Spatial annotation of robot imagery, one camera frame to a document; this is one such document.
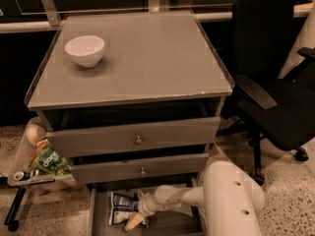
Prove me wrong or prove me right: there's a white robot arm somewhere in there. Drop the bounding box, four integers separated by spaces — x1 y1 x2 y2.
125 1 315 236

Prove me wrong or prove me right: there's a blue chip bag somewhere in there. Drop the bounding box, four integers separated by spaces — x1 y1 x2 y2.
108 192 148 226

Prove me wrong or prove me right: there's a black cart leg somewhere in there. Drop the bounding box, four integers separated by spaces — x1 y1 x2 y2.
4 187 26 232

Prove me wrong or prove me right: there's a black office chair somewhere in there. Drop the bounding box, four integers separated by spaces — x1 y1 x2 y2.
222 0 315 184

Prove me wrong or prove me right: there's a top grey drawer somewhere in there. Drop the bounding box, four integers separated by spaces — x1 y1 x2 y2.
46 117 221 157

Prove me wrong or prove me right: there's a white ceramic bowl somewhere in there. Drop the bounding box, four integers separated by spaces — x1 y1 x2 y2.
65 35 105 68

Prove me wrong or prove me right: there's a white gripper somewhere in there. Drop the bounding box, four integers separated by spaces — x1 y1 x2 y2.
124 191 163 231

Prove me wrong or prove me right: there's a middle grey drawer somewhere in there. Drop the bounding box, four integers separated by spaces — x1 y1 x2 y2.
70 153 209 184

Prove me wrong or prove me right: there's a grey drawer cabinet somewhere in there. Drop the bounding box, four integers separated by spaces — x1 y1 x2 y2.
24 11 235 236

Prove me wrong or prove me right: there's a soda can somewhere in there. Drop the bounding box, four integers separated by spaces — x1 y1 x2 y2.
14 171 31 181

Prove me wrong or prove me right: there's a green snack bag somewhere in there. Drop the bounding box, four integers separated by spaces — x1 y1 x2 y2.
31 140 70 176

